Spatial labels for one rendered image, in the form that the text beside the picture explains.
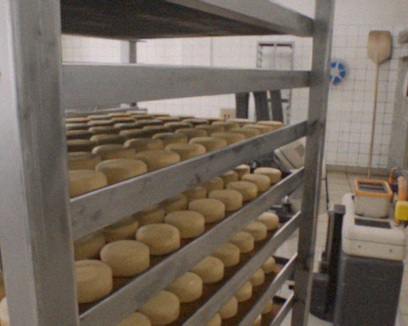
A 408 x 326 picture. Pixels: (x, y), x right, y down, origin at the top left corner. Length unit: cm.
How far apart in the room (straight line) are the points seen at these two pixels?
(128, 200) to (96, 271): 9
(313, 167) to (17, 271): 61
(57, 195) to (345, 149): 601
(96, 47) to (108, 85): 670
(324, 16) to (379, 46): 534
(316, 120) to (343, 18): 539
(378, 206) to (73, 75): 170
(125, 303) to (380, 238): 148
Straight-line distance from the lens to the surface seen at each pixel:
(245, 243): 66
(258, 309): 68
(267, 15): 56
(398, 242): 177
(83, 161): 42
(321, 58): 75
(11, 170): 22
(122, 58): 97
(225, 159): 46
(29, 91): 21
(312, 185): 78
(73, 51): 722
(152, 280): 38
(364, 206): 187
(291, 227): 76
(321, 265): 204
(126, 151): 46
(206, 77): 41
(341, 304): 189
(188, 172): 39
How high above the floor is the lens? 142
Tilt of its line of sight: 13 degrees down
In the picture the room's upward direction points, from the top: 1 degrees clockwise
